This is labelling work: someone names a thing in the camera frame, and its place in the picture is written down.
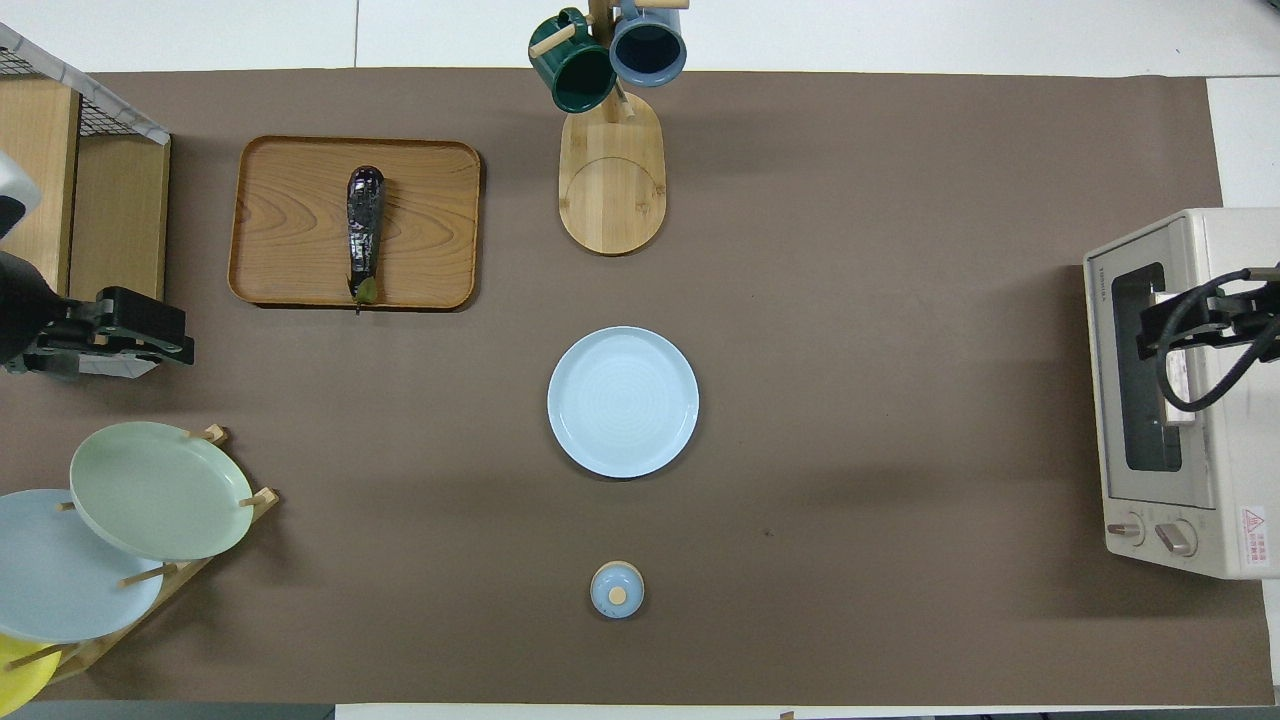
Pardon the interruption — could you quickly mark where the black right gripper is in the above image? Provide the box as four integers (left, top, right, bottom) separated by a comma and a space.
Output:
1137, 280, 1280, 359

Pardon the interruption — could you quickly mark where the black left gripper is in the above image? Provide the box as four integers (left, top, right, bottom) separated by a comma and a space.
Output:
30, 287, 196, 376

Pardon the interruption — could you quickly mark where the dark purple eggplant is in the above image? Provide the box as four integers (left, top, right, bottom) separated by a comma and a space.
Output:
345, 165, 387, 313

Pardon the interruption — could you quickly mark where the light blue plate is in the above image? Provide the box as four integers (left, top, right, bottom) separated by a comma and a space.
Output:
0, 489, 166, 644
547, 326, 700, 480

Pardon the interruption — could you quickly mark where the white toaster oven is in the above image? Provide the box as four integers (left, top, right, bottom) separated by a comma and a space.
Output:
1083, 207, 1280, 579

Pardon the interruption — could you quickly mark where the pale green plate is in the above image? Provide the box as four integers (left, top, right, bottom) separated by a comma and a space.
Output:
69, 421, 254, 562

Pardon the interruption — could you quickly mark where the wooden serving tray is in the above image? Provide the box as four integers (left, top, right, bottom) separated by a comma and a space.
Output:
228, 136, 483, 311

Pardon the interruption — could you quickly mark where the wooden plate rack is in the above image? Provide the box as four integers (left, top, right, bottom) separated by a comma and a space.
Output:
20, 425, 279, 683

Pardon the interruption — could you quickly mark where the yellow plate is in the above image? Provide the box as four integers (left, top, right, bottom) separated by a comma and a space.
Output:
0, 633, 61, 717

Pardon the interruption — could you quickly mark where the brown table mat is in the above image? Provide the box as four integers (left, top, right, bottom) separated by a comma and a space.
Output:
0, 68, 1251, 706

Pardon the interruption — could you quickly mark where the wooden mug tree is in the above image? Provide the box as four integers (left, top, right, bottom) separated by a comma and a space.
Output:
528, 0, 691, 257

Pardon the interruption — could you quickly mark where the dark green mug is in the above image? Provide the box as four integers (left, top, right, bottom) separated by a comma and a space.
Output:
528, 8, 617, 114

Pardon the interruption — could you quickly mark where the blue mug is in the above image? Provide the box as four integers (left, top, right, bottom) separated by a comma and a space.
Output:
609, 0, 688, 88

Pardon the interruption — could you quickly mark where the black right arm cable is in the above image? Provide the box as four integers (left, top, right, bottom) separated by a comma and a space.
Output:
1155, 266, 1280, 414

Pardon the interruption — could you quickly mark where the wire basket wooden shelf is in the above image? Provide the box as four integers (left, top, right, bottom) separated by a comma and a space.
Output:
0, 22, 171, 379

